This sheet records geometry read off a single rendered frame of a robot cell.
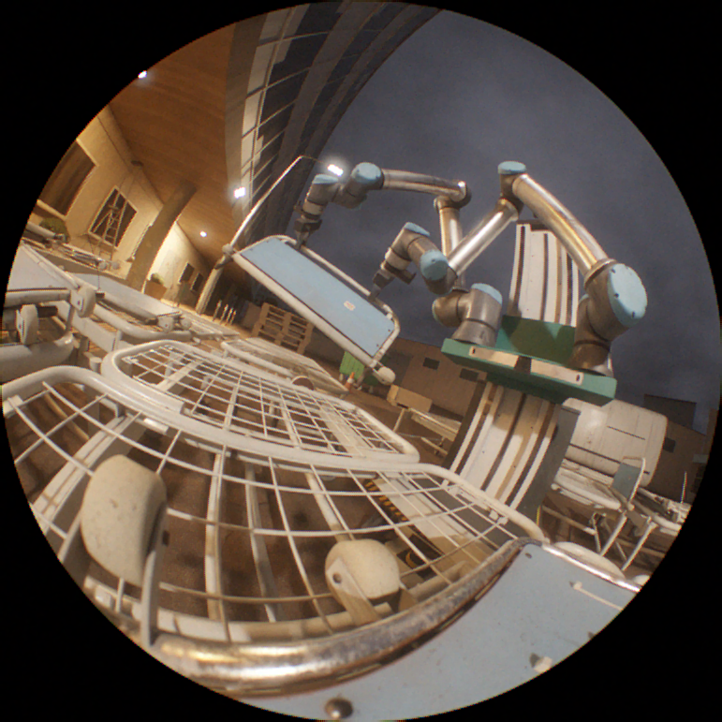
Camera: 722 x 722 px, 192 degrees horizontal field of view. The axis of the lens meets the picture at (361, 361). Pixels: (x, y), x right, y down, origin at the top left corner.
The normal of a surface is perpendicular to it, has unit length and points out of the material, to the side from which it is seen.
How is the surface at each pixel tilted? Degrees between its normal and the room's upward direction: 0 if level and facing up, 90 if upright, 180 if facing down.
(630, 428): 88
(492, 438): 90
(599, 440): 88
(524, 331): 90
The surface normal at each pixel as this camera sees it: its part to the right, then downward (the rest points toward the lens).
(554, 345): -0.72, -0.31
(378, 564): 0.53, -0.82
